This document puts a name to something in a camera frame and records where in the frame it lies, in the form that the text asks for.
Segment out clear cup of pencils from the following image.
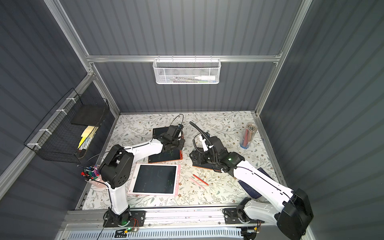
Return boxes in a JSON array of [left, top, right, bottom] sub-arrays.
[[240, 123, 258, 149]]

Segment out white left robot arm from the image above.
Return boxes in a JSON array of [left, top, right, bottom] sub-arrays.
[[99, 124, 185, 226]]

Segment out dark blue notebook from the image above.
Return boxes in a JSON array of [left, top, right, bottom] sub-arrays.
[[238, 168, 271, 199]]

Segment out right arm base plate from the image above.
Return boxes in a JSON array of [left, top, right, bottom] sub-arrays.
[[222, 208, 264, 225]]

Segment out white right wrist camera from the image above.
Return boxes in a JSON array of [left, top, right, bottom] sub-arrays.
[[199, 135, 209, 153]]

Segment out red stylus near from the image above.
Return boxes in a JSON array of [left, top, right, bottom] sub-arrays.
[[193, 174, 209, 186]]

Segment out white marker in basket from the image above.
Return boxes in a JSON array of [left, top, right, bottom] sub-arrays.
[[194, 76, 216, 82]]

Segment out red tablet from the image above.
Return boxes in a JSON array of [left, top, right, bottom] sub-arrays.
[[193, 162, 216, 171], [153, 127, 169, 139], [148, 150, 183, 164]]

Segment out black wire wall basket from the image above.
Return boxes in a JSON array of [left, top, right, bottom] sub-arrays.
[[24, 88, 110, 164]]

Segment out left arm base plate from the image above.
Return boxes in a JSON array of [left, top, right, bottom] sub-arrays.
[[103, 210, 146, 228]]

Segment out pink stylus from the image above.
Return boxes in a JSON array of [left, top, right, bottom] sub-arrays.
[[189, 178, 206, 191]]

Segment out pink cup of markers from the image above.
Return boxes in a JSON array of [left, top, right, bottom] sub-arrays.
[[77, 165, 105, 189]]

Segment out pink white writing tablet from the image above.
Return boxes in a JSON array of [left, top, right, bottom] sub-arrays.
[[128, 164, 181, 196]]

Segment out yellow sticky notes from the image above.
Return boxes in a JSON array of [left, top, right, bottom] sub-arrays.
[[78, 126, 98, 150]]

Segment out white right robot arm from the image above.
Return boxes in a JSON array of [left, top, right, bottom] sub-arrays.
[[190, 134, 314, 240]]

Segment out white wire mesh basket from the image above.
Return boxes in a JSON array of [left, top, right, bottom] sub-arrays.
[[153, 58, 222, 85]]

